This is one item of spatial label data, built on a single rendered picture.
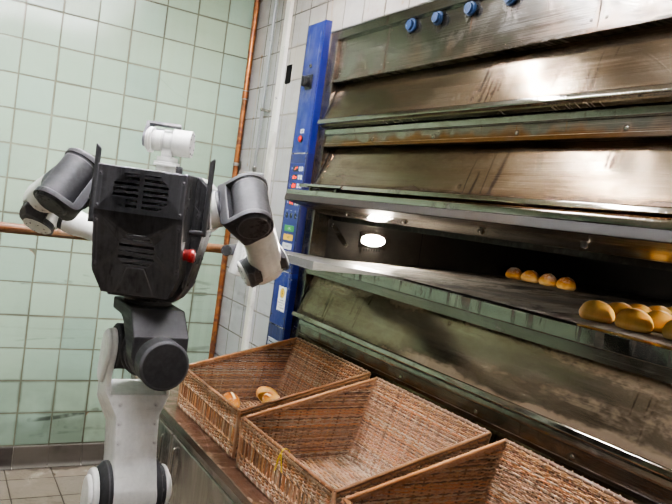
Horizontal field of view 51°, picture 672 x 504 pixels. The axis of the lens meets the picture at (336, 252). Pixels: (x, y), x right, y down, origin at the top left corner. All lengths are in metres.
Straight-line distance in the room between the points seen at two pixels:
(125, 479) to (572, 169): 1.32
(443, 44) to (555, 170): 0.69
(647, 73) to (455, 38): 0.76
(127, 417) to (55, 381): 1.82
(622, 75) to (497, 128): 0.42
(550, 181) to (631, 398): 0.57
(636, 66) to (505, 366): 0.81
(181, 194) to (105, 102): 1.98
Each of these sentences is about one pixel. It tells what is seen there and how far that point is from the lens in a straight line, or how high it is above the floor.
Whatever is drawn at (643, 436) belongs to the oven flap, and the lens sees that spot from 1.67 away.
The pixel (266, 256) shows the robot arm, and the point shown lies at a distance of 1.83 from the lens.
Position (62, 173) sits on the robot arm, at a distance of 1.80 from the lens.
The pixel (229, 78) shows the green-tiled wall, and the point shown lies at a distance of 3.71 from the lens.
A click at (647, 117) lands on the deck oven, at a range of 1.74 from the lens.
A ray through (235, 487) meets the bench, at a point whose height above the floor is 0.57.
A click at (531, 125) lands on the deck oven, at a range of 1.97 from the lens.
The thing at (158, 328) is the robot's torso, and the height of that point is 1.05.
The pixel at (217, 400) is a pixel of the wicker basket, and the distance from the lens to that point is 2.37.
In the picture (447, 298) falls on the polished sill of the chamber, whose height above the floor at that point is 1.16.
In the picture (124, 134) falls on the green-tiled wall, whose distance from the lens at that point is 3.53.
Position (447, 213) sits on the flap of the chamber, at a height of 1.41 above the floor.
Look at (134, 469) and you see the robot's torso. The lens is 1.82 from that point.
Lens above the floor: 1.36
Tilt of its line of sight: 3 degrees down
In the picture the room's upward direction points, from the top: 8 degrees clockwise
